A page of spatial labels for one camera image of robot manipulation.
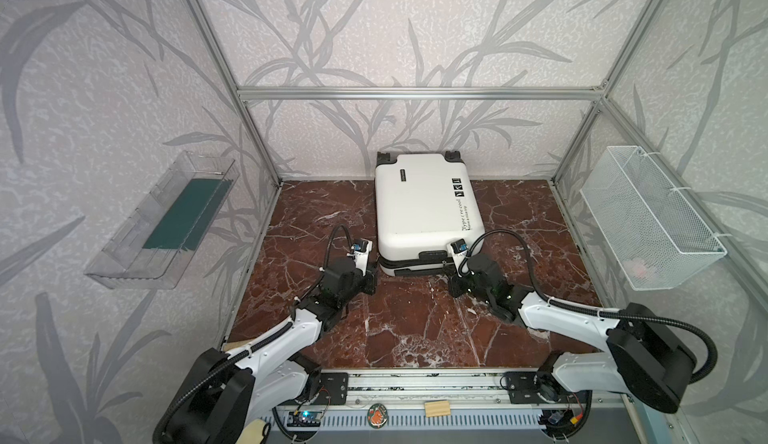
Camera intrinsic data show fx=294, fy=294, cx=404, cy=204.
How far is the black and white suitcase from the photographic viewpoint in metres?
0.81

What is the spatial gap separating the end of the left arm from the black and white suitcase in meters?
0.08

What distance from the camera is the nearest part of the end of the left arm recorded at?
25.4 inches
